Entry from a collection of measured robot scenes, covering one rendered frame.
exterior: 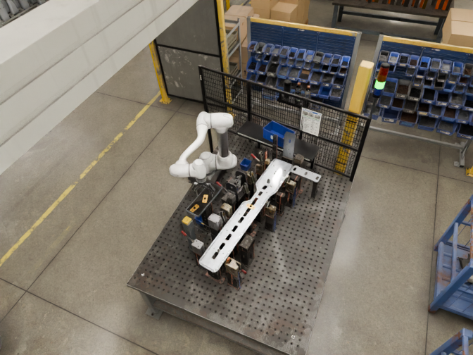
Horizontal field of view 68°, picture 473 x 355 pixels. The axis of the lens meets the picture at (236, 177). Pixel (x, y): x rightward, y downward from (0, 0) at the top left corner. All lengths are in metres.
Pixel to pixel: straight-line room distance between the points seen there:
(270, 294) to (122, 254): 1.96
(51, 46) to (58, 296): 4.01
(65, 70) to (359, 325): 3.66
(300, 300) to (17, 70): 2.87
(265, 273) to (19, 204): 3.55
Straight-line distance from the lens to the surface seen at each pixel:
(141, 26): 0.69
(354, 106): 3.38
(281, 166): 3.56
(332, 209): 3.66
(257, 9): 7.33
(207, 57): 5.30
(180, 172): 2.80
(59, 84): 0.56
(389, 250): 4.40
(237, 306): 3.11
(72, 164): 5.66
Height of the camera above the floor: 3.59
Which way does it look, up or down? 48 degrees down
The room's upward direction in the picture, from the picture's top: 4 degrees counter-clockwise
